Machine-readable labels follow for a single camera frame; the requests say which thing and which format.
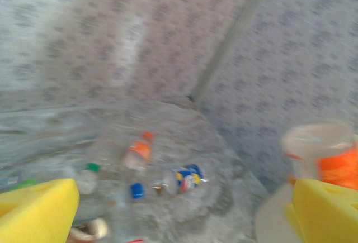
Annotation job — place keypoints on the water bottle blue label white cap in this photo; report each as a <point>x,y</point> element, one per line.
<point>8,181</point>

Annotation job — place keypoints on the blue cola bottle blue cap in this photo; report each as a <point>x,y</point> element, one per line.
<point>190,178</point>

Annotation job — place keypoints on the copper coffee bottle cream cap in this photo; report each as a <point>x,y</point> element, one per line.
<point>95,227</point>

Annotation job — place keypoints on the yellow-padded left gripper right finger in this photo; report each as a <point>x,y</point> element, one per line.
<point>327,215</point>

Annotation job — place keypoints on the clear bottle green white cap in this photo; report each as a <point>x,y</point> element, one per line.
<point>93,167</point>

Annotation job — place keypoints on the small orange label orange cap bottle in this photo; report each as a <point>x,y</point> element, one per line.
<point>140,149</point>

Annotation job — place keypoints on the orange label bottle gold cap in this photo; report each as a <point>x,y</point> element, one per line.
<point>338,167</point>

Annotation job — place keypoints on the clear bottle green label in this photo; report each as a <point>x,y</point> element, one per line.
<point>25,183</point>

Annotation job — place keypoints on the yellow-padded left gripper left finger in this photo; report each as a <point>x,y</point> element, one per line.
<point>36,212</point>

